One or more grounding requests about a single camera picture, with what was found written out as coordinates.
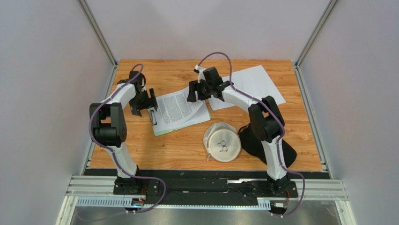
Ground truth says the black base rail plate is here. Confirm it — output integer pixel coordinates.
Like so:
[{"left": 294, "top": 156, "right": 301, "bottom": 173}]
[{"left": 83, "top": 169, "right": 330, "bottom": 206}]

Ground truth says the black baseball cap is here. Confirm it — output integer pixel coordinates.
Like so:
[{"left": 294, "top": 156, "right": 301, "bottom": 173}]
[{"left": 238, "top": 124, "right": 297, "bottom": 168}]

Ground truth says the printed text paper sheet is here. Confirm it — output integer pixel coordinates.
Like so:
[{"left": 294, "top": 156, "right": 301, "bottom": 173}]
[{"left": 151, "top": 86, "right": 207, "bottom": 133}]

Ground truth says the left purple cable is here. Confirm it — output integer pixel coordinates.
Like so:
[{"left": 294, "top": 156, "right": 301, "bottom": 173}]
[{"left": 88, "top": 63, "right": 167, "bottom": 214}]

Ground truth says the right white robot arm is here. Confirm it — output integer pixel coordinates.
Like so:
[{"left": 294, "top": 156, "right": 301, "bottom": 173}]
[{"left": 187, "top": 65, "right": 297, "bottom": 196}]

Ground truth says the aluminium frame post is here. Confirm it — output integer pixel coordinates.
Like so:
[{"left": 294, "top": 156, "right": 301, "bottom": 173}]
[
  {"left": 77, "top": 0, "right": 118, "bottom": 68},
  {"left": 295, "top": 0, "right": 340, "bottom": 68}
]

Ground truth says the metal clipboard clip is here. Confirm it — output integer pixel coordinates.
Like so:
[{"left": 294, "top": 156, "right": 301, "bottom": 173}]
[{"left": 149, "top": 109, "right": 158, "bottom": 126}]

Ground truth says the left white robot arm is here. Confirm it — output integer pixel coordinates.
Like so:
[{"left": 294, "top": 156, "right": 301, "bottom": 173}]
[{"left": 89, "top": 71, "right": 158, "bottom": 195}]

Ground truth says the white mesh round pouch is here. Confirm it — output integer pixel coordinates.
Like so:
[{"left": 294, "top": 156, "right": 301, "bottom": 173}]
[{"left": 203, "top": 122, "right": 242, "bottom": 162}]

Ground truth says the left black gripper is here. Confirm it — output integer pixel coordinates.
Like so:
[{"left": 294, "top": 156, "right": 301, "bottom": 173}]
[{"left": 129, "top": 89, "right": 158, "bottom": 117}]

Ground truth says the left aluminium frame post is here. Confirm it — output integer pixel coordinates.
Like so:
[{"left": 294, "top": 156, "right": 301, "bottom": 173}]
[{"left": 77, "top": 0, "right": 118, "bottom": 68}]

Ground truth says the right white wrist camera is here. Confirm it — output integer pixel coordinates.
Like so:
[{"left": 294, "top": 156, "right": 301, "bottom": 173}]
[{"left": 194, "top": 65, "right": 206, "bottom": 83}]

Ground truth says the white paper sheet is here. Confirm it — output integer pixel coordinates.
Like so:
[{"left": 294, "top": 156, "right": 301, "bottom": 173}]
[
  {"left": 153, "top": 104, "right": 211, "bottom": 136},
  {"left": 229, "top": 65, "right": 286, "bottom": 107}
]

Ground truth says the right aluminium frame post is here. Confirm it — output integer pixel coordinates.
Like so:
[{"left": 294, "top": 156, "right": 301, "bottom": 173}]
[{"left": 295, "top": 0, "right": 340, "bottom": 68}]

